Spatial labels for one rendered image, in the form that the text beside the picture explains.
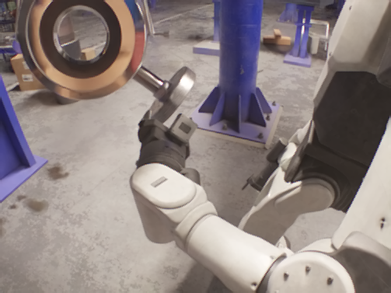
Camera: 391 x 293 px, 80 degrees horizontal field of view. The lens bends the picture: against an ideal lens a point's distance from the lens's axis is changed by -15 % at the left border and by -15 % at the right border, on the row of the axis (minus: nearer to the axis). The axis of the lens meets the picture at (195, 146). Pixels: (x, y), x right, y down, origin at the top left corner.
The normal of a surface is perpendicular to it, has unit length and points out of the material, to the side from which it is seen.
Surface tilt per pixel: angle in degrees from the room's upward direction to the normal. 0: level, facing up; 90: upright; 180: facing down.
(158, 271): 0
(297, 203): 90
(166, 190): 7
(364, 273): 52
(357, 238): 21
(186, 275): 0
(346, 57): 76
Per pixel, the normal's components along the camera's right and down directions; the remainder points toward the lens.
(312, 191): -0.45, 0.54
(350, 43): -0.92, 0.02
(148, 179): -0.09, -0.85
